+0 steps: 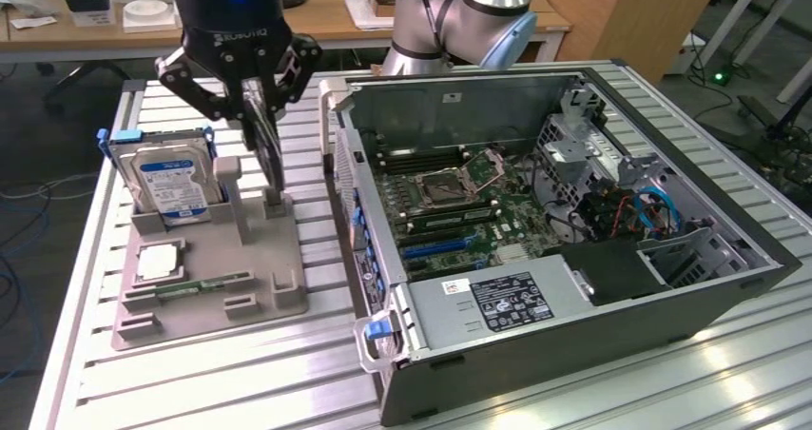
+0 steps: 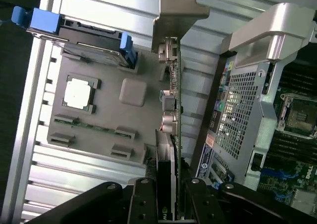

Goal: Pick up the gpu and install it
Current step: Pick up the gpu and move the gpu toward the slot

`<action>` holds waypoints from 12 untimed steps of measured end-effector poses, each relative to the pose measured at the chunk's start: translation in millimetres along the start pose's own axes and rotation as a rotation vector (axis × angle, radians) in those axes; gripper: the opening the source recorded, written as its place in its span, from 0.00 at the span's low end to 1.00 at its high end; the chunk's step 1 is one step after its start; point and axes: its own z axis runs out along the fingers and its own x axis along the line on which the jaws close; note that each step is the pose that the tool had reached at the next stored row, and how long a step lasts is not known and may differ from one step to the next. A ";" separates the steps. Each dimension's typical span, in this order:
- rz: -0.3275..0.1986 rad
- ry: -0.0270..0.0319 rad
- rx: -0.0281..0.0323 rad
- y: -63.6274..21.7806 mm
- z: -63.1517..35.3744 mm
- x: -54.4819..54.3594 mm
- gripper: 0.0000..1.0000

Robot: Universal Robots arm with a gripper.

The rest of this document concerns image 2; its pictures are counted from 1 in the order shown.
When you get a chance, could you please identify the green motherboard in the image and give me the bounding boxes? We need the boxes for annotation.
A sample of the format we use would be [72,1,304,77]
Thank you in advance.
[257,60,317,210]

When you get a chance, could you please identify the hard disk with blue caddy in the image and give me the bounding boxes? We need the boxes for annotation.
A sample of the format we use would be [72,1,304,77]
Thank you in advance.
[11,6,138,70]

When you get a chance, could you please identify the black open PC case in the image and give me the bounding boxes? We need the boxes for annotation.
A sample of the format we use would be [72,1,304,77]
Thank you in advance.
[188,2,317,210]

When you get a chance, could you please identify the silver CPU chip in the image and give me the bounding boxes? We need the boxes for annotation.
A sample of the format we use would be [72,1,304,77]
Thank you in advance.
[63,79,94,110]

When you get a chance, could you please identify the grey parts rack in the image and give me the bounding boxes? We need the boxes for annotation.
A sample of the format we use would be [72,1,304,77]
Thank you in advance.
[47,55,159,171]

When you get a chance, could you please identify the CPU socket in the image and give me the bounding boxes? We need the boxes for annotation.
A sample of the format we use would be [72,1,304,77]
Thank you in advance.
[277,92,317,138]

